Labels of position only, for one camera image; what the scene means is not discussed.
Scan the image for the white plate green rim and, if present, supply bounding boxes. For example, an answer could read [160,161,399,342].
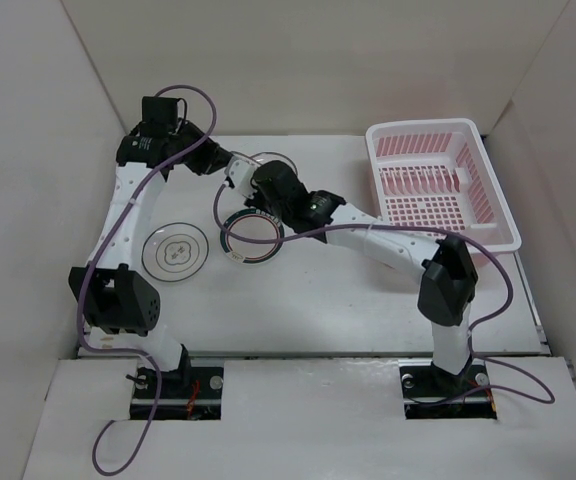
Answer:
[219,208,285,266]

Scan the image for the orange sunburst plate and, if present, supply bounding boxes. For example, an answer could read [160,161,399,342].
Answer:
[233,151,298,174]

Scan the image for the white plate black rings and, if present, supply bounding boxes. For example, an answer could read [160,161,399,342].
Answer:
[140,221,211,284]

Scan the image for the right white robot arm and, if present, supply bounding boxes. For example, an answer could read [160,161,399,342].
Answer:
[233,161,478,378]

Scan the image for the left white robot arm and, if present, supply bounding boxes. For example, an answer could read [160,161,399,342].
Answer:
[68,121,233,381]

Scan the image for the pink white dish rack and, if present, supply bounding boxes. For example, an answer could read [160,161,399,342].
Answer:
[365,118,522,254]

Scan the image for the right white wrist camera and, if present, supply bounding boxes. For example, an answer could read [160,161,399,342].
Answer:
[225,154,260,199]

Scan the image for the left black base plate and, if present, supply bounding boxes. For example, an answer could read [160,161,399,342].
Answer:
[129,366,224,421]

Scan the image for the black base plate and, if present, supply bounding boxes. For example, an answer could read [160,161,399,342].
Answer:
[399,361,497,420]
[129,366,224,421]

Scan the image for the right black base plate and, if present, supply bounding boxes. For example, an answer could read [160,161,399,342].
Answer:
[399,361,497,420]

